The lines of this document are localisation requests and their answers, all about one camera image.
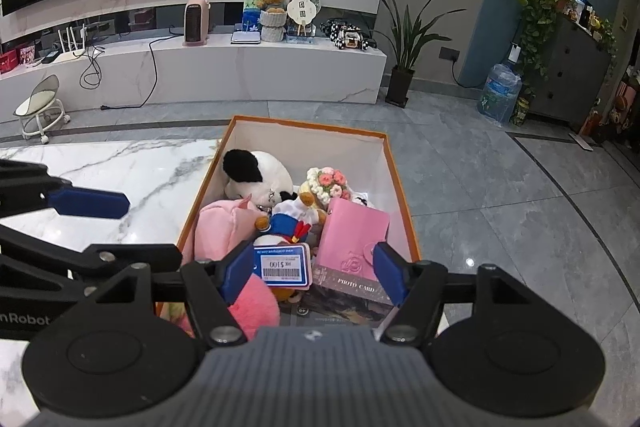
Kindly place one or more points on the row of small ornaments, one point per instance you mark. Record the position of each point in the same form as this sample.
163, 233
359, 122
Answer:
590, 14

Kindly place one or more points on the dark cluttered shelf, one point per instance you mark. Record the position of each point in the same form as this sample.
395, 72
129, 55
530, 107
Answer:
625, 107

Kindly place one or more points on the black white checkered toy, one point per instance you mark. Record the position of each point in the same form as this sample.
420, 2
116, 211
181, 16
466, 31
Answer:
347, 36

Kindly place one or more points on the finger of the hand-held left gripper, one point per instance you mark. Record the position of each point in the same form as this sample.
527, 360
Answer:
125, 255
90, 203

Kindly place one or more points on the white paper tag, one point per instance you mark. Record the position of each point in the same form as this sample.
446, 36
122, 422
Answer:
515, 53

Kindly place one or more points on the white knit basket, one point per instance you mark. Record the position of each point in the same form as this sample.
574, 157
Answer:
273, 27

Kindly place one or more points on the pink photo album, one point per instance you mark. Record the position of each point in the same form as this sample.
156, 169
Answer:
350, 237

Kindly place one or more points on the pink space heater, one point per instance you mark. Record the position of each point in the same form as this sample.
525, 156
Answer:
196, 22

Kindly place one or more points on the white rolling stool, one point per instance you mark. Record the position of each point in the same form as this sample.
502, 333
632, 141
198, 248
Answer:
42, 94

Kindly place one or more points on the white flat device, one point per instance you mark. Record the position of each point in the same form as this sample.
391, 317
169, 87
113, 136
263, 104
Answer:
246, 38

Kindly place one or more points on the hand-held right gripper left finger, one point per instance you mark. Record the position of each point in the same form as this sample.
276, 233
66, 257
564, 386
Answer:
237, 274

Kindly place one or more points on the blue water jug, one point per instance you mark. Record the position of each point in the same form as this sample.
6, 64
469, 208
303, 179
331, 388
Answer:
499, 94

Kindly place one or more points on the panda plush toy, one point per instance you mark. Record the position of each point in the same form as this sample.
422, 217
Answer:
265, 177

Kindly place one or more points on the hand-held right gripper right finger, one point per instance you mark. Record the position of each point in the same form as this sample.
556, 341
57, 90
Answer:
390, 274

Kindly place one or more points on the potted long-leaf plant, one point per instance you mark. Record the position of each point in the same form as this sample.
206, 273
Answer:
402, 87

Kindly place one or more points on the grey drawer cabinet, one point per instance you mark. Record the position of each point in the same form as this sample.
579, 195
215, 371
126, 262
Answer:
570, 77

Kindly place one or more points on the orange storage box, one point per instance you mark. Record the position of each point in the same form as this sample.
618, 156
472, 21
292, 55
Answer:
300, 137

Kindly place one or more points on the teddy bear with crochet bouquet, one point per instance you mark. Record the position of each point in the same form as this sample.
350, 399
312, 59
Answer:
327, 182

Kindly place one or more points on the white marble TV cabinet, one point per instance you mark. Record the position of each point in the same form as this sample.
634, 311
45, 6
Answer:
225, 77

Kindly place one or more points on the white flat panel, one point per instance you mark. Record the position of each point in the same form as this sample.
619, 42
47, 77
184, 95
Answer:
581, 142

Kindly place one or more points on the round white paper fan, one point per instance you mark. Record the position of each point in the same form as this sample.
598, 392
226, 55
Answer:
301, 9

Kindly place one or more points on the fuzzy pink plush toy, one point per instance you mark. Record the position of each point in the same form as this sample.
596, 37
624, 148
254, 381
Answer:
257, 312

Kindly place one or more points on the green patterned bag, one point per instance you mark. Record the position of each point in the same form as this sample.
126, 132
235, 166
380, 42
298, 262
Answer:
520, 112

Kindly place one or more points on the wall socket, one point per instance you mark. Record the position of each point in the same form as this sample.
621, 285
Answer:
449, 55

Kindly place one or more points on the trailing pothos plant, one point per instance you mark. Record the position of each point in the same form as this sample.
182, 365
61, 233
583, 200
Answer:
537, 2

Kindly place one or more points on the white router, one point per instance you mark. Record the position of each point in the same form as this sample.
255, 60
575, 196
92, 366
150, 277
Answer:
75, 47

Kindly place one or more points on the blue white label card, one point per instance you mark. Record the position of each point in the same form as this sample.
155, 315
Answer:
282, 264

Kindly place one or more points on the sailor teddy bear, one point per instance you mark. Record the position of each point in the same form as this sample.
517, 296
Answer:
292, 227

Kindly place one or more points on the pale pink plush toy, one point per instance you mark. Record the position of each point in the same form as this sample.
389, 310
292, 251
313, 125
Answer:
220, 227

